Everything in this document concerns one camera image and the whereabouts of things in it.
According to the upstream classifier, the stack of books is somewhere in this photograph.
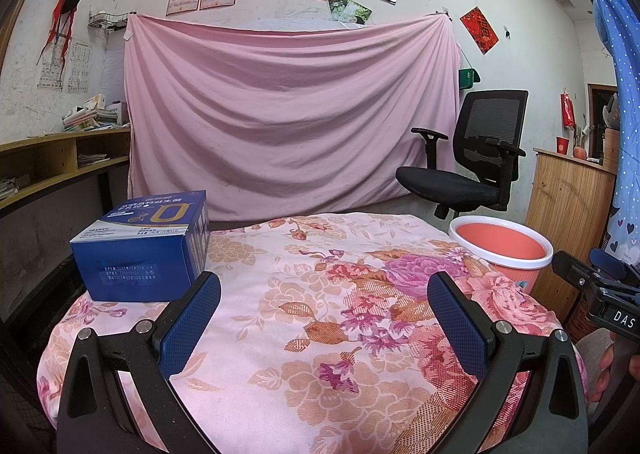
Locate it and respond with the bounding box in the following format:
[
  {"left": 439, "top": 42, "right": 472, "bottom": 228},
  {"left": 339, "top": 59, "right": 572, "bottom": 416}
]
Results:
[{"left": 62, "top": 93, "right": 129, "bottom": 133}]

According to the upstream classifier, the red diamond wall poster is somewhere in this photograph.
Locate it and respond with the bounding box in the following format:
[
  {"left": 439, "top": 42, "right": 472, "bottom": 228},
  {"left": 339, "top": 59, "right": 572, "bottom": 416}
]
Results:
[{"left": 459, "top": 6, "right": 500, "bottom": 56}]

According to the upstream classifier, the brown wooden door frame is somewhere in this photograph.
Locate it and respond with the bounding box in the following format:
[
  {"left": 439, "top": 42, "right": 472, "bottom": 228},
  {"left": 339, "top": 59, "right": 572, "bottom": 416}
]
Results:
[{"left": 586, "top": 83, "right": 623, "bottom": 162}]

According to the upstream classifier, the white wall calendar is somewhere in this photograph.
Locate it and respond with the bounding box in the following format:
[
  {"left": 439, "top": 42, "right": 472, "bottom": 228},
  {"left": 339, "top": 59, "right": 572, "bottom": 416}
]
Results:
[{"left": 36, "top": 43, "right": 92, "bottom": 95}]

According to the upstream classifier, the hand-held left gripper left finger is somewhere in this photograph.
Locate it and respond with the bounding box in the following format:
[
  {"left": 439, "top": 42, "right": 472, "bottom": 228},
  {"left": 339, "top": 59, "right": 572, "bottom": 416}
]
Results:
[{"left": 57, "top": 271, "right": 222, "bottom": 454}]

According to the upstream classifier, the orange white-rimmed bin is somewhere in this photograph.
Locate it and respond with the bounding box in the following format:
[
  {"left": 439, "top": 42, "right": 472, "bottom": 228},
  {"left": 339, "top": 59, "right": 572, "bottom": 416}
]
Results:
[{"left": 448, "top": 215, "right": 555, "bottom": 296}]

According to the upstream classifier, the person's right hand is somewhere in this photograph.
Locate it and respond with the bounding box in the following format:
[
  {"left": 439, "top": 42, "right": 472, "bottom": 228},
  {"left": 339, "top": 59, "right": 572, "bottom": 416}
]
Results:
[{"left": 597, "top": 341, "right": 640, "bottom": 402}]

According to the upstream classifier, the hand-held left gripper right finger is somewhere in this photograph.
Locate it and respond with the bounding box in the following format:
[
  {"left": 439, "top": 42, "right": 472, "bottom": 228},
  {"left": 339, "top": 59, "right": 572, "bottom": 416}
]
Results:
[{"left": 425, "top": 271, "right": 588, "bottom": 454}]

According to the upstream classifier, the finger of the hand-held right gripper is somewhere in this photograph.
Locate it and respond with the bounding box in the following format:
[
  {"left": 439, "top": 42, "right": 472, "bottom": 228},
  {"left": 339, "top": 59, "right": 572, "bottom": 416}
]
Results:
[
  {"left": 552, "top": 250, "right": 608, "bottom": 295},
  {"left": 590, "top": 248, "right": 640, "bottom": 285}
]

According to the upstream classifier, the wooden shelf unit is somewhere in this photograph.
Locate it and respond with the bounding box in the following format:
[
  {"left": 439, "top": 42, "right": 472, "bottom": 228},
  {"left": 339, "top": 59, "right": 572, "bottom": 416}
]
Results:
[{"left": 0, "top": 127, "right": 132, "bottom": 211}]

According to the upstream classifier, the black office chair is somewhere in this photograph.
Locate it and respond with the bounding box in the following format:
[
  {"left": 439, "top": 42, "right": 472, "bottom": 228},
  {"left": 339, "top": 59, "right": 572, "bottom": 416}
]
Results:
[{"left": 396, "top": 89, "right": 530, "bottom": 220}]

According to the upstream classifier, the red hanging packet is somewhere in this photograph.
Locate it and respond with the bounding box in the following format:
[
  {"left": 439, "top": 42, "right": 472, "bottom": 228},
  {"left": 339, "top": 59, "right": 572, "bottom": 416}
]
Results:
[{"left": 560, "top": 90, "right": 577, "bottom": 128}]

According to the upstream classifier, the red black hanging ornament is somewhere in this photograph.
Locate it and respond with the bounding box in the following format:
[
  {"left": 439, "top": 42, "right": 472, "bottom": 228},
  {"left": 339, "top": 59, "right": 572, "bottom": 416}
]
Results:
[{"left": 39, "top": 0, "right": 87, "bottom": 85}]

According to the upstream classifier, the wire wall shelf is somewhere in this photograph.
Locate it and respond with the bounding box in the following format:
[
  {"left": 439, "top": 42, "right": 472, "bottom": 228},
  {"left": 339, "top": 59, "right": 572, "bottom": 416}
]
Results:
[{"left": 88, "top": 10, "right": 133, "bottom": 33}]

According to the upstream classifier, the blue dotted printed curtain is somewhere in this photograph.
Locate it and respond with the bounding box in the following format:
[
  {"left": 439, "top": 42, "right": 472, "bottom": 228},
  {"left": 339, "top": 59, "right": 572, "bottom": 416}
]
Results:
[{"left": 570, "top": 0, "right": 640, "bottom": 267}]

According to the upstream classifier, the blue cardboard box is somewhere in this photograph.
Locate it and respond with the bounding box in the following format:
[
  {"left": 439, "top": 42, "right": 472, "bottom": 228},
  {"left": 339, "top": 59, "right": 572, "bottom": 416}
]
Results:
[{"left": 69, "top": 189, "right": 210, "bottom": 303}]

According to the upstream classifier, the pink hanging sheet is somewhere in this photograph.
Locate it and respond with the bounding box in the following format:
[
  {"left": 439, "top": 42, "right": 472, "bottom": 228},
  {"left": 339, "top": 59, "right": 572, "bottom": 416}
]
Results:
[{"left": 123, "top": 11, "right": 462, "bottom": 224}]

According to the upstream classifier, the black desk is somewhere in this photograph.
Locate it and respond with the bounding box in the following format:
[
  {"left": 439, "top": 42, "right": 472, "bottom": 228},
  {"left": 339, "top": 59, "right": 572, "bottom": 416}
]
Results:
[{"left": 0, "top": 158, "right": 132, "bottom": 325}]

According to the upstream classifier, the floral pink blanket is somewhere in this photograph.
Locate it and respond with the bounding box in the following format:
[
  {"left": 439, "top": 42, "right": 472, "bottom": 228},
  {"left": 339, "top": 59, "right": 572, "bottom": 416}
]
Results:
[{"left": 36, "top": 212, "right": 591, "bottom": 454}]

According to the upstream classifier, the wooden cabinet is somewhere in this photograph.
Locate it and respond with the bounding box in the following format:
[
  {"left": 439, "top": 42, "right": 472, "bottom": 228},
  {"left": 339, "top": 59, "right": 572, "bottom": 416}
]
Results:
[{"left": 524, "top": 147, "right": 618, "bottom": 325}]

